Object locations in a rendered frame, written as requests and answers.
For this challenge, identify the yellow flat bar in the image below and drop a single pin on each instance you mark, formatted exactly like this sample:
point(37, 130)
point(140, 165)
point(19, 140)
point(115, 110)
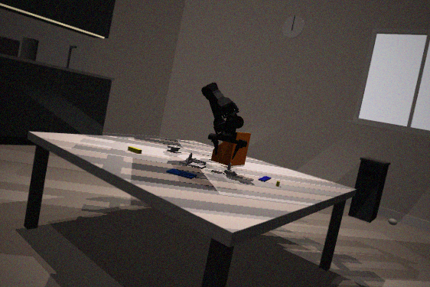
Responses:
point(135, 150)

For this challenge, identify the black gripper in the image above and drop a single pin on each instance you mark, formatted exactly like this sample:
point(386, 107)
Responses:
point(215, 137)

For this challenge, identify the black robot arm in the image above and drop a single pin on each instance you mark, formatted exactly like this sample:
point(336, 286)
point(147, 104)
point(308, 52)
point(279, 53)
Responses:
point(222, 107)

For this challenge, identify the blue block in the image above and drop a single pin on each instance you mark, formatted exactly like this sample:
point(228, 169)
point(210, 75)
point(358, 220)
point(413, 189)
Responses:
point(182, 173)

